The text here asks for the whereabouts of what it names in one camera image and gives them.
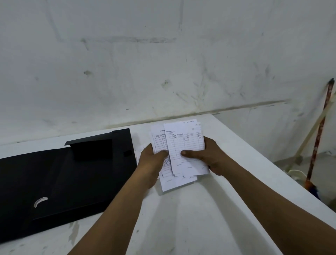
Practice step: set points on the beige wooden pole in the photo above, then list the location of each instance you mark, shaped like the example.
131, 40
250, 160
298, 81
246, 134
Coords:
307, 142

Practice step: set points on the person's right hand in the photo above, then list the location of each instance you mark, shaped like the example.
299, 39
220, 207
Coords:
212, 157

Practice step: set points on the person's left forearm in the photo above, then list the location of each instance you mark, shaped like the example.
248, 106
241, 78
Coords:
113, 223

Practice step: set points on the stack of white receipts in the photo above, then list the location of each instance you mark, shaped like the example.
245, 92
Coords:
183, 139

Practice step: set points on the person's right forearm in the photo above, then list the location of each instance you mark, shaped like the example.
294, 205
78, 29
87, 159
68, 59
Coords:
275, 207

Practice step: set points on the person's left hand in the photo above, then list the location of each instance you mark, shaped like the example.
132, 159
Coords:
151, 165

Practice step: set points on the black folder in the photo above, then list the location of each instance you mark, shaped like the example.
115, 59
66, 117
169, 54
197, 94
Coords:
26, 178

